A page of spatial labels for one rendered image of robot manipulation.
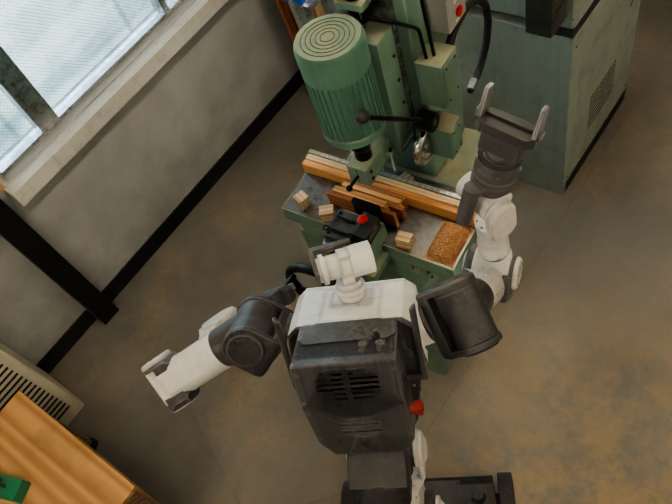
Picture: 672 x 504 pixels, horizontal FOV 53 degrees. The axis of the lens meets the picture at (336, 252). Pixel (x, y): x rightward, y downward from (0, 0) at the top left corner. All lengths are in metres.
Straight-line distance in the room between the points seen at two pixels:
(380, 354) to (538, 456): 1.47
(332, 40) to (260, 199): 1.86
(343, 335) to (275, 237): 1.98
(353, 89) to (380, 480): 0.90
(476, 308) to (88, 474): 1.54
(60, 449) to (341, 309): 1.44
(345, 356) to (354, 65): 0.72
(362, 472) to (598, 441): 1.31
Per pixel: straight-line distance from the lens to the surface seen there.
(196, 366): 1.49
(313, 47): 1.65
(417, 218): 2.00
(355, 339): 1.27
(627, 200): 3.15
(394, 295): 1.36
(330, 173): 2.12
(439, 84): 1.86
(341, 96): 1.67
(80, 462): 2.49
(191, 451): 2.91
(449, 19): 1.85
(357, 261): 1.32
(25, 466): 2.61
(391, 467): 1.50
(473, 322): 1.33
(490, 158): 1.31
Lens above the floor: 2.52
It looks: 54 degrees down
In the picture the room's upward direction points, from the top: 24 degrees counter-clockwise
